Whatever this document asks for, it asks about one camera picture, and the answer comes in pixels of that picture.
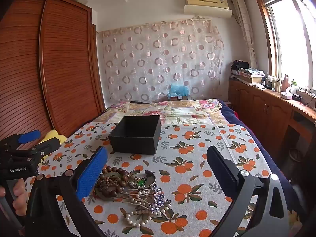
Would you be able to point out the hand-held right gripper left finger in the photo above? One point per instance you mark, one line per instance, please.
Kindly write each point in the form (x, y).
(91, 170)

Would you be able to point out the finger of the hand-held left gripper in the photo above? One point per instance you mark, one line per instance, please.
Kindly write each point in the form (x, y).
(48, 147)
(30, 135)

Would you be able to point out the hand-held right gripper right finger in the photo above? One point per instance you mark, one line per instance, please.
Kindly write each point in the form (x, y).
(222, 170)

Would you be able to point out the green gem brooch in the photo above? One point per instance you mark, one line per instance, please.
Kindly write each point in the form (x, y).
(141, 182)

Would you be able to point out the pearl branch hair clip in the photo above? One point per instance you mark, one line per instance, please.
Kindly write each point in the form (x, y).
(138, 197)

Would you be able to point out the black cardboard box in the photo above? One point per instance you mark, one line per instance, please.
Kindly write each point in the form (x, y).
(135, 137)

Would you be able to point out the pale green jade bangle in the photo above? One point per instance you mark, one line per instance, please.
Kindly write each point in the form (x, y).
(150, 176)

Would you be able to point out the purple rhinestone hair clip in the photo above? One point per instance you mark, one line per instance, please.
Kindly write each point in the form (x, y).
(158, 200)

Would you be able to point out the person's left hand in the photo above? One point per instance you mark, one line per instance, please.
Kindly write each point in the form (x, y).
(18, 192)

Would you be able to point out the yellow cloth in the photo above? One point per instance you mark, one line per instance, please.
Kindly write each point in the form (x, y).
(55, 135)

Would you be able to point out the orange print cloth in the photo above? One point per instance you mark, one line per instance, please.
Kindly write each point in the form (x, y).
(187, 158)

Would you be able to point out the dark blue blanket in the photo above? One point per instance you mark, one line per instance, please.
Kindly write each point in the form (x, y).
(259, 140)

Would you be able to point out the floral bed sheet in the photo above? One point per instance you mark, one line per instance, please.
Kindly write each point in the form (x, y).
(182, 111)

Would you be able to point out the brown wooden cabinet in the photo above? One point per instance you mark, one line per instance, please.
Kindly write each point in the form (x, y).
(261, 111)

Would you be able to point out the round metal basin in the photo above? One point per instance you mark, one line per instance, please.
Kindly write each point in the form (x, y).
(295, 154)

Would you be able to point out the brown wooden wardrobe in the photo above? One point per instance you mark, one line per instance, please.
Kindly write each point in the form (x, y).
(61, 66)

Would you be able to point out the small cardboard box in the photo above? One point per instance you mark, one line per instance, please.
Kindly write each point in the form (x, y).
(179, 98)

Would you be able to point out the blue plastic bag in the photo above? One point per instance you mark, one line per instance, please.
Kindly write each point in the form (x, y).
(178, 90)

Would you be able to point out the row of small bottles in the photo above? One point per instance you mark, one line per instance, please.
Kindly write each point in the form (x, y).
(272, 81)

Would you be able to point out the pink bottle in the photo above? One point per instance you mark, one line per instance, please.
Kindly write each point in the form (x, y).
(285, 82)

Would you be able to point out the patterned window curtain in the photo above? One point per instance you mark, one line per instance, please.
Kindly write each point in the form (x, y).
(245, 29)

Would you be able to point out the wood framed window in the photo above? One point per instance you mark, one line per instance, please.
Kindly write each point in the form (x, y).
(291, 37)

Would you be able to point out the white air conditioner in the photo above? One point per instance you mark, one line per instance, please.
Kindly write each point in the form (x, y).
(207, 6)

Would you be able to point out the circle pattern wall curtain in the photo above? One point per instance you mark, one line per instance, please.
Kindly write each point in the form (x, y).
(160, 61)

